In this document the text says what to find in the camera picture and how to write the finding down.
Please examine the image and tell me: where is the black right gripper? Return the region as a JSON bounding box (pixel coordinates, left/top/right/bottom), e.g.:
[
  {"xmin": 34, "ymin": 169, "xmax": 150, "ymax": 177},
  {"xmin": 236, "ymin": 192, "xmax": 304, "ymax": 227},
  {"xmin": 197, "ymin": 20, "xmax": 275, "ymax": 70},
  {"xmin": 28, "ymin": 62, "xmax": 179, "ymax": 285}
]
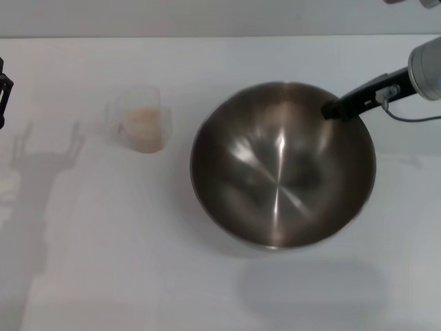
[{"xmin": 321, "ymin": 66, "xmax": 418, "ymax": 121}]

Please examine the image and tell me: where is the white rice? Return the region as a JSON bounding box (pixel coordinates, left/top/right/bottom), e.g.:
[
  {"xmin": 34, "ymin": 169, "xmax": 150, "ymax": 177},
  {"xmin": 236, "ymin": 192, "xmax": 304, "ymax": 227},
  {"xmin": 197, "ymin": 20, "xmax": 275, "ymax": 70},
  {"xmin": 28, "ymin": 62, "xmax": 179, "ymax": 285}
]
[{"xmin": 124, "ymin": 106, "xmax": 163, "ymax": 153}]

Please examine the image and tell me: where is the stainless steel mixing bowl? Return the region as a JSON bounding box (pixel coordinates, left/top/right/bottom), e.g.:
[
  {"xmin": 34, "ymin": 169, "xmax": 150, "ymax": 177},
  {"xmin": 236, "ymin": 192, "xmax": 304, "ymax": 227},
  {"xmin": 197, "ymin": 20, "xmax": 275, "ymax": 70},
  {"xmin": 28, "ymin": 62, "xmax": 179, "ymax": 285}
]
[{"xmin": 189, "ymin": 81, "xmax": 377, "ymax": 251}]

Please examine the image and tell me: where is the clear plastic measuring cup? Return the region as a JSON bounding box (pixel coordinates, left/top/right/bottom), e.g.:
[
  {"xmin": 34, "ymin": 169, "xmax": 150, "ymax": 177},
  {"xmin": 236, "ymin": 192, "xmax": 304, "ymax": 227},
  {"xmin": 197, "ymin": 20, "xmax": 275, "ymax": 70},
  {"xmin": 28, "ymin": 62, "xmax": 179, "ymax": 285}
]
[{"xmin": 105, "ymin": 87, "xmax": 172, "ymax": 154}]

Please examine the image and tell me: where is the grey right gripper cable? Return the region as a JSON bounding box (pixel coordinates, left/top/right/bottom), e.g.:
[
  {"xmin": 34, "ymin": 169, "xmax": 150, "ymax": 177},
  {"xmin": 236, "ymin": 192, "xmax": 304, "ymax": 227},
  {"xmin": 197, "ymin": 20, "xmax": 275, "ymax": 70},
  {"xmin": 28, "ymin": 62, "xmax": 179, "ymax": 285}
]
[{"xmin": 376, "ymin": 85, "xmax": 441, "ymax": 122}]

